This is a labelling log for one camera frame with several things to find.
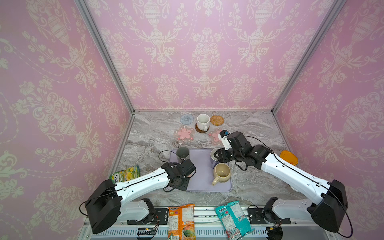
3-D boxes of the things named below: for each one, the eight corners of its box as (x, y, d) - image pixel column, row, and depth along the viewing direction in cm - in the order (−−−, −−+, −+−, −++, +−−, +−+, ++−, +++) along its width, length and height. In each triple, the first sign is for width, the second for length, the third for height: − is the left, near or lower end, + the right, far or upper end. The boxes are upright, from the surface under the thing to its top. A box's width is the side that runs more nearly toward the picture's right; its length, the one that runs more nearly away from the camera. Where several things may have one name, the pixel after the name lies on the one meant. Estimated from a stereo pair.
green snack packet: (111, 185, 86) (109, 183, 84) (111, 176, 90) (109, 174, 87) (141, 176, 90) (139, 173, 87) (139, 167, 93) (138, 164, 91)
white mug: (194, 131, 110) (194, 123, 102) (199, 121, 116) (199, 112, 109) (205, 134, 108) (206, 126, 101) (210, 123, 115) (211, 115, 107)
